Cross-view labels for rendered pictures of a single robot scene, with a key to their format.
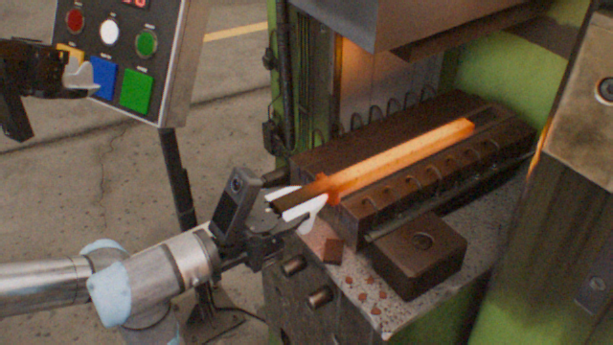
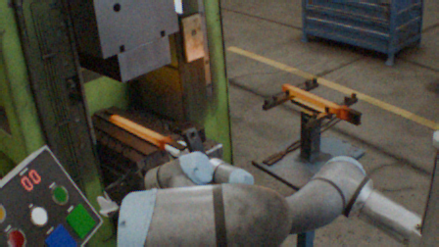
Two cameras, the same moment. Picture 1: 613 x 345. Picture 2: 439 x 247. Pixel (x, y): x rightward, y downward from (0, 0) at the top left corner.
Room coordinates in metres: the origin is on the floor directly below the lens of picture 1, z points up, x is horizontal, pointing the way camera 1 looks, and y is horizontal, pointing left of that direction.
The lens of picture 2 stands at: (0.67, 1.43, 1.83)
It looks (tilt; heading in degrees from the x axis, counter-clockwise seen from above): 29 degrees down; 267
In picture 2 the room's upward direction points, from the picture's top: 8 degrees counter-clockwise
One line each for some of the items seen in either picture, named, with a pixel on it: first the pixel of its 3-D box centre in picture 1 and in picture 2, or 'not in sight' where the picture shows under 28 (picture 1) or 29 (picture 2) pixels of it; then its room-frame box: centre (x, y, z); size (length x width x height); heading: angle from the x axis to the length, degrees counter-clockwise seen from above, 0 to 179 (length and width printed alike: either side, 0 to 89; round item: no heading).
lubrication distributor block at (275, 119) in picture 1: (273, 139); not in sight; (1.02, 0.08, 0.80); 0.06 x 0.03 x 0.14; 34
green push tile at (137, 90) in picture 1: (138, 91); (79, 221); (0.90, 0.34, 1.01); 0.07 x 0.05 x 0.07; 59
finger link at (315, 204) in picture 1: (306, 218); not in sight; (0.57, 0.00, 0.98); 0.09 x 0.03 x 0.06; 121
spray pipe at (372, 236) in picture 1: (443, 199); not in sight; (0.64, -0.23, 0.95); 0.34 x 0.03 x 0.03; 124
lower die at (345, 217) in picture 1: (413, 155); (124, 137); (0.76, -0.20, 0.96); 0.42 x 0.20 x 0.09; 124
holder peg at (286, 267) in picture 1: (293, 265); not in sight; (0.57, 0.02, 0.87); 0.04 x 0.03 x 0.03; 124
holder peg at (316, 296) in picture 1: (319, 297); not in sight; (0.50, -0.02, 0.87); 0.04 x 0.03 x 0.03; 124
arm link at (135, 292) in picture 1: (136, 287); (233, 180); (0.44, 0.23, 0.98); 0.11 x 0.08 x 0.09; 124
